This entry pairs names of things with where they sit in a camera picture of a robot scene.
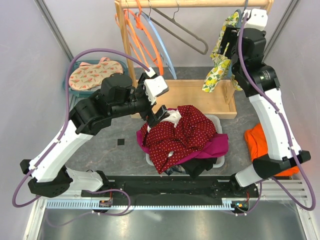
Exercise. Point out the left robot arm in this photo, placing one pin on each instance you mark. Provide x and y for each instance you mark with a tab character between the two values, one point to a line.
116	98

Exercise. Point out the grey hanger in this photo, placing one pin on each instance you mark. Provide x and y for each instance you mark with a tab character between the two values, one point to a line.
181	27

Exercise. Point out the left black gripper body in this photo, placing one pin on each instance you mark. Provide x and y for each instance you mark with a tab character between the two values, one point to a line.
152	118

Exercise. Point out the white perforated basket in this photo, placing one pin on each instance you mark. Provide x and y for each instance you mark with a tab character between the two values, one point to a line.
217	123

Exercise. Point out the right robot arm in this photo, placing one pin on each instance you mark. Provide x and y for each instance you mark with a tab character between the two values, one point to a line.
259	81

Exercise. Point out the slate blue hanger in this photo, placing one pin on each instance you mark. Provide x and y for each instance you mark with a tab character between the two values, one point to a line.
241	12

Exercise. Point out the black pleated skirt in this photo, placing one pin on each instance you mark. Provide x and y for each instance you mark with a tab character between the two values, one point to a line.
196	166

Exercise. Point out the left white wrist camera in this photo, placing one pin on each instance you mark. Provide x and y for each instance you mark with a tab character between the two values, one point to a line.
155	85

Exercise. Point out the wooden clothes rack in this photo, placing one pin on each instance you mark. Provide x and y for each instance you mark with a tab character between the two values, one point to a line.
221	102

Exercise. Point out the floral pink cloth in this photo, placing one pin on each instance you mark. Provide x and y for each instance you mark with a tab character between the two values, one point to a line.
89	76

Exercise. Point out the light blue hanger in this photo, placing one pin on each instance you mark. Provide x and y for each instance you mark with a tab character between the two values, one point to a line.
166	60

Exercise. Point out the small black floor square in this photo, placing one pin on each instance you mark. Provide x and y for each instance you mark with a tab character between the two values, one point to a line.
120	141

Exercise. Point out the white cable duct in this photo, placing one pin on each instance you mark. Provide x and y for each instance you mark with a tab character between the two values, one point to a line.
224	205

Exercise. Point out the magenta skirt grey lining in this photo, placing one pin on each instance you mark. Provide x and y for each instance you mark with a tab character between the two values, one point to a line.
217	147

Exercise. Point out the red polka dot skirt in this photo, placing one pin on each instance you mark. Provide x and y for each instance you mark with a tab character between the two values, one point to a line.
168	143

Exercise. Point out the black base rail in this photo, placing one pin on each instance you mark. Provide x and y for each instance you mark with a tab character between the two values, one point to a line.
178	189

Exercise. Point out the lemon print garment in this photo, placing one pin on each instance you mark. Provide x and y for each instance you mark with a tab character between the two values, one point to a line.
221	64

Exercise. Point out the navy plaid skirt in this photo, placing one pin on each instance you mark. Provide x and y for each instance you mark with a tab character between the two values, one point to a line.
175	169

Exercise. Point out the orange cloth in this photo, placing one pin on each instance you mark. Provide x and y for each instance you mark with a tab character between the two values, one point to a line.
256	142

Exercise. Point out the orange plastic hanger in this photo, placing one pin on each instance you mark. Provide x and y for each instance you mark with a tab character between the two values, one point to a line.
131	30

